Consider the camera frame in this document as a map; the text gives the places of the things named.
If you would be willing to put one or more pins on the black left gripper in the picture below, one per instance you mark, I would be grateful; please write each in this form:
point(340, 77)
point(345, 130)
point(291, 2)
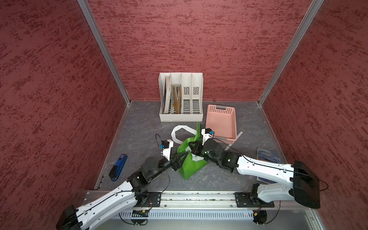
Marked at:
point(177, 163)

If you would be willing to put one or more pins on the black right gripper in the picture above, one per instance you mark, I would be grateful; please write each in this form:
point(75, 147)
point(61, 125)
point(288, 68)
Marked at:
point(195, 150)

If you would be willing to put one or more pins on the green insulated delivery bag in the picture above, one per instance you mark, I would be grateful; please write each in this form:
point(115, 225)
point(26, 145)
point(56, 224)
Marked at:
point(192, 163)

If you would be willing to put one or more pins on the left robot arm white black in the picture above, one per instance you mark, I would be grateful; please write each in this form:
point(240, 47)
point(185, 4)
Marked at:
point(130, 193)

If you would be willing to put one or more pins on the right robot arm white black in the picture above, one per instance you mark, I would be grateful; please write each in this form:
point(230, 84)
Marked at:
point(290, 181)

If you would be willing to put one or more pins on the pink perforated plastic basket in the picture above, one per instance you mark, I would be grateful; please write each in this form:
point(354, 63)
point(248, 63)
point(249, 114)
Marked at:
point(222, 120)

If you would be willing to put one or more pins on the white paper strip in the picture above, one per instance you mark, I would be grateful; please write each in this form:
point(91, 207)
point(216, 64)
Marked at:
point(230, 145)

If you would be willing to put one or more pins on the white magazine file organizer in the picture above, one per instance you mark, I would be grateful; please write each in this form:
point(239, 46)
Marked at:
point(192, 95)

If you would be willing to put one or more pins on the books in file organizer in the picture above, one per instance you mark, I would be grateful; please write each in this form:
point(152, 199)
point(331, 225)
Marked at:
point(170, 93)

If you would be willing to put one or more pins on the blue stapler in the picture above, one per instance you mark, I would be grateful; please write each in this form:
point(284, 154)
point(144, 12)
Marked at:
point(117, 168)

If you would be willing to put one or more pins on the blue paperback book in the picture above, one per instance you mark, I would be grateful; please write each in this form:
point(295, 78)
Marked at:
point(265, 155)

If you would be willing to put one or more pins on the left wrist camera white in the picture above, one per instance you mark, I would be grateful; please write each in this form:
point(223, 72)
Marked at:
point(166, 146)

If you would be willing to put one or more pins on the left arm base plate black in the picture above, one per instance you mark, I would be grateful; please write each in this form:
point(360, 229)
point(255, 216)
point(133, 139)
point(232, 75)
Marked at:
point(149, 199)

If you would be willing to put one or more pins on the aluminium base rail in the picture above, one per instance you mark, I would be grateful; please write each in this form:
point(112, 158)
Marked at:
point(213, 200)

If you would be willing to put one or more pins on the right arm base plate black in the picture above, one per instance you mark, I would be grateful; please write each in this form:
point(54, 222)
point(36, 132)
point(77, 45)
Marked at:
point(244, 200)

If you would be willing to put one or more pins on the left aluminium corner post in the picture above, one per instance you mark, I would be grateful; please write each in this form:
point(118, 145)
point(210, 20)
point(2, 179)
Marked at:
point(87, 12)

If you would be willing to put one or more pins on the aluminium corner post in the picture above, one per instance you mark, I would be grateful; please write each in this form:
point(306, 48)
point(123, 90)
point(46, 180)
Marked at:
point(299, 34)
point(87, 12)

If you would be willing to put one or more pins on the right aluminium corner post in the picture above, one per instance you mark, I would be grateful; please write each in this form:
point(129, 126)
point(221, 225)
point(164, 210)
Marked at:
point(299, 34)

